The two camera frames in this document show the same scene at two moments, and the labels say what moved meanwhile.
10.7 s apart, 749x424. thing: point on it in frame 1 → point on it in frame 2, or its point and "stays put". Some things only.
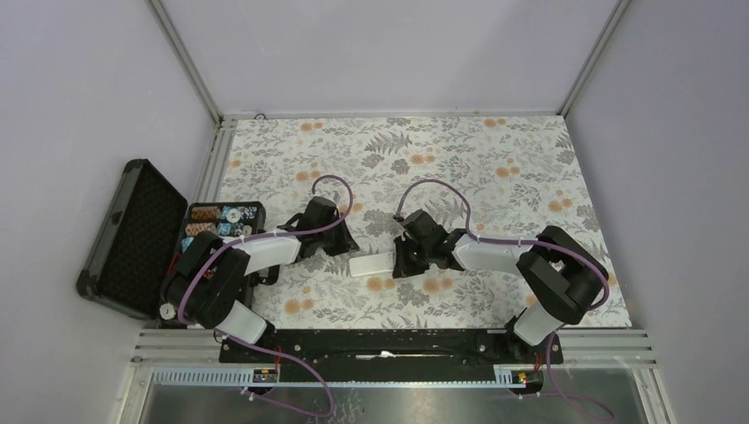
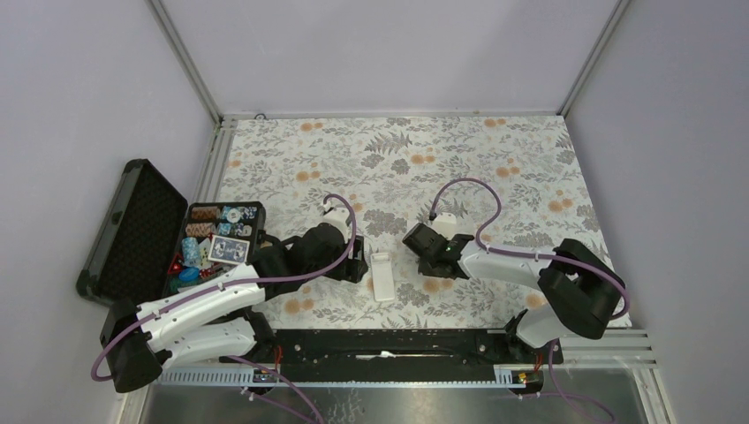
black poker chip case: (149, 223) stays put
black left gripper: (346, 244) → (352, 269)
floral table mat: (494, 176) stays put
